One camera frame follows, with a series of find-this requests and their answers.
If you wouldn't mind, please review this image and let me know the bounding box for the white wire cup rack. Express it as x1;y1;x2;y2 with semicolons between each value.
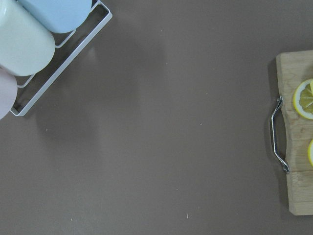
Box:
10;0;112;117

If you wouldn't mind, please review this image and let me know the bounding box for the pink cup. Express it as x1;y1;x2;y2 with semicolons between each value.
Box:
0;69;18;119

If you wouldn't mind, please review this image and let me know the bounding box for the bamboo cutting board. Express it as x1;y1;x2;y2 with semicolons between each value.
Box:
270;50;313;215

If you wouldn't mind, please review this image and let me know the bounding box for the white cup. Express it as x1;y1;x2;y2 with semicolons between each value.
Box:
0;0;55;76

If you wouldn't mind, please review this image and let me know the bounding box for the lemon slice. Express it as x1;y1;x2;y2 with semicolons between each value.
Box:
293;79;313;120
308;140;313;166

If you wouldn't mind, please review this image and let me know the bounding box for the light blue cup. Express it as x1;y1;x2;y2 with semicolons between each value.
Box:
19;0;92;33

